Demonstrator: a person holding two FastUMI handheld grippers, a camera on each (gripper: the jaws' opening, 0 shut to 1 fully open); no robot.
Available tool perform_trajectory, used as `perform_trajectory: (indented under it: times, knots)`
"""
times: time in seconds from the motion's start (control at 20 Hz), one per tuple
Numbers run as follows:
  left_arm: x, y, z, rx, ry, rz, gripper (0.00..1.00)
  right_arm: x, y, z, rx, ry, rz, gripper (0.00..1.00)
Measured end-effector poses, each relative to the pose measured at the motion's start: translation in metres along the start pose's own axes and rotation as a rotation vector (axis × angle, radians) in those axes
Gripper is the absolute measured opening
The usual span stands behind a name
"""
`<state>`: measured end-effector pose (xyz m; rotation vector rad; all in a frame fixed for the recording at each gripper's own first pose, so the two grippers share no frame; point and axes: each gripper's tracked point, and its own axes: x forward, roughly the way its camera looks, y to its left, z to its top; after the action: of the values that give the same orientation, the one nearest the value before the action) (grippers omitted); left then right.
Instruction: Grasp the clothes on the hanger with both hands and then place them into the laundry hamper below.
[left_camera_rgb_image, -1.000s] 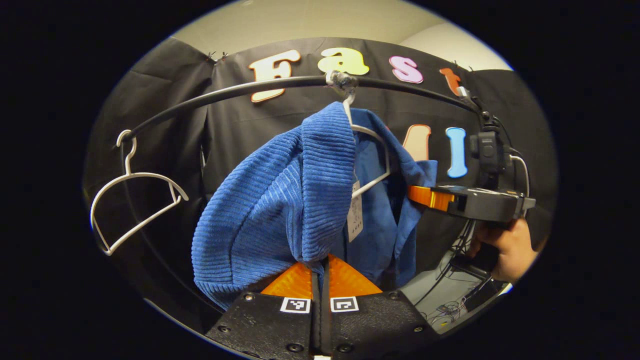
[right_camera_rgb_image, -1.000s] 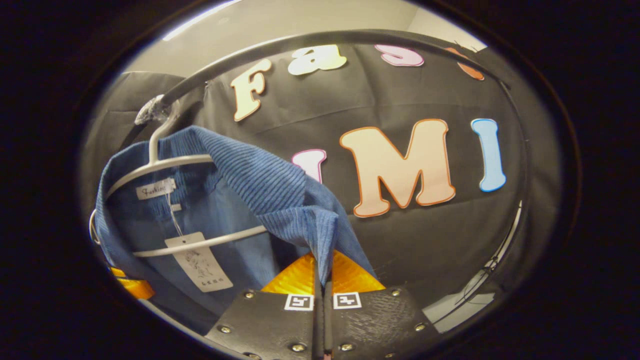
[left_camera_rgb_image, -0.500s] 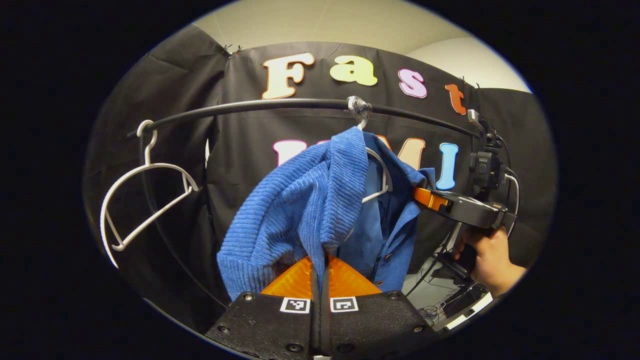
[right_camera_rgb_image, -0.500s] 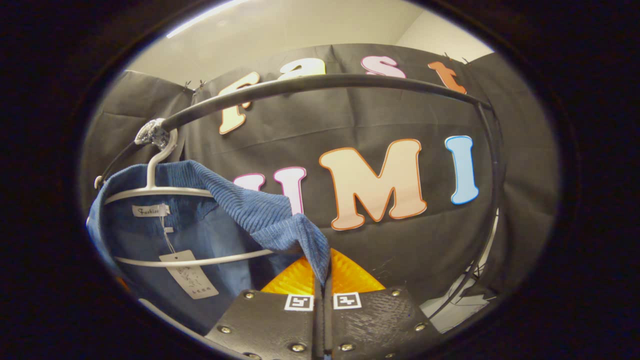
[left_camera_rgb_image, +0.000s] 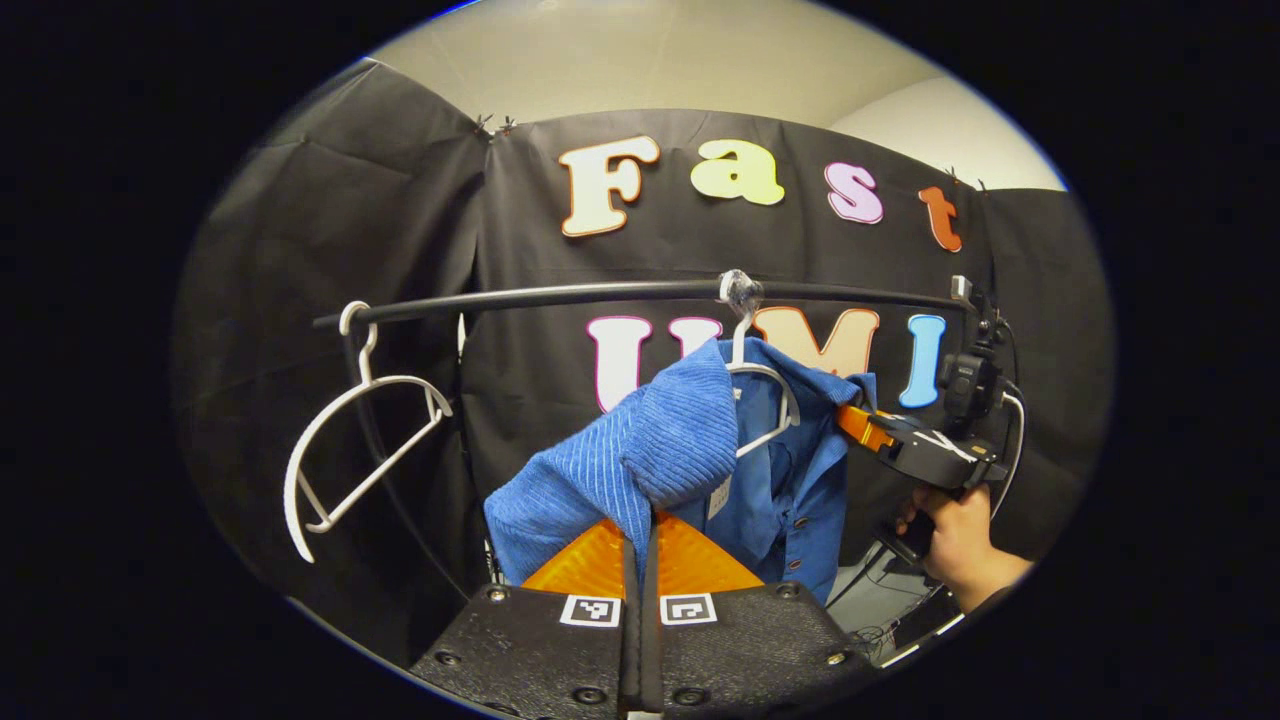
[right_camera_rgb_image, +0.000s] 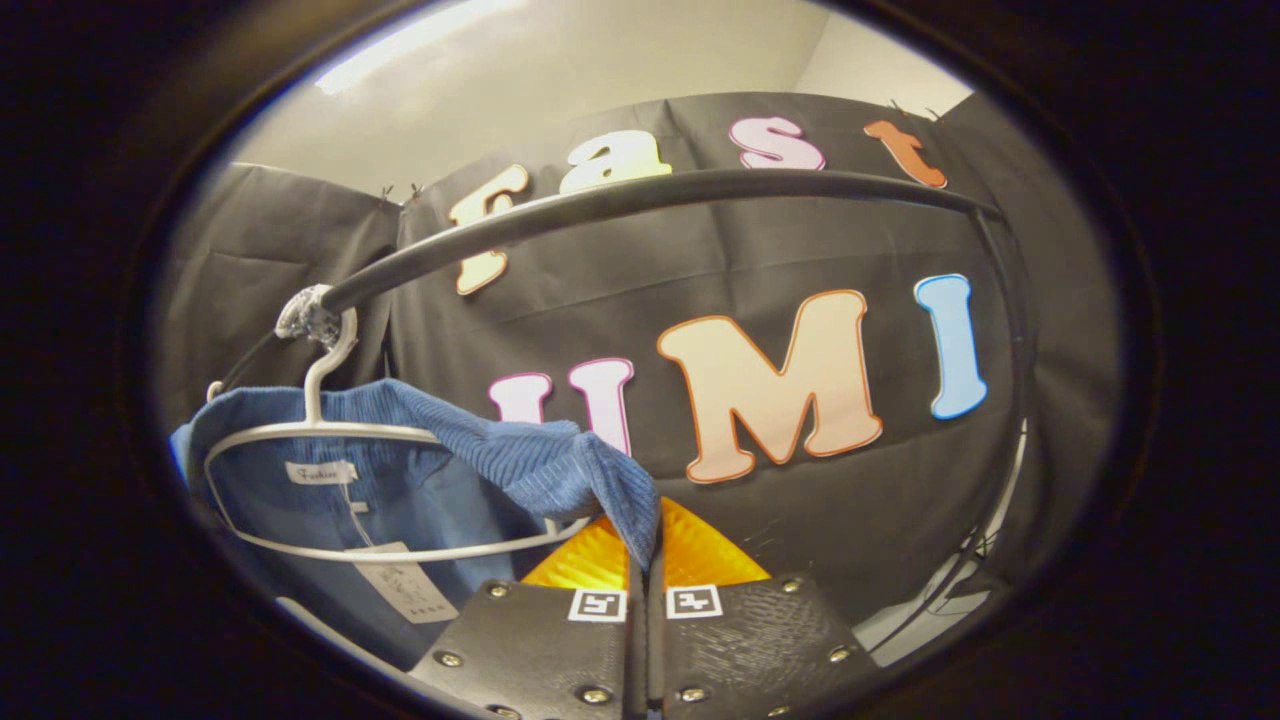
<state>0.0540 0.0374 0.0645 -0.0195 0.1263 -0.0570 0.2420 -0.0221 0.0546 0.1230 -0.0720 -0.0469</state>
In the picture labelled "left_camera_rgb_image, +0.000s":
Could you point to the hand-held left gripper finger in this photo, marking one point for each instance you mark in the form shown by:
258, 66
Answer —
631, 650
650, 650

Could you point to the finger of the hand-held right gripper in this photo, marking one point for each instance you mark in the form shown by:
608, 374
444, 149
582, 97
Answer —
865, 428

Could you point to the white hanger with taped hook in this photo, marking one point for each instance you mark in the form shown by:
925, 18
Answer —
780, 385

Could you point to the black clothes rack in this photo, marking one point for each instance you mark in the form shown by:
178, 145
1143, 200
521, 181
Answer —
560, 293

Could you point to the white plastic hanger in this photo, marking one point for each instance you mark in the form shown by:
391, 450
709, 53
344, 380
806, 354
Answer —
365, 360

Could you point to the black backdrop cloth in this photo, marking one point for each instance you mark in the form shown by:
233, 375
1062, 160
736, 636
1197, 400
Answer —
350, 200

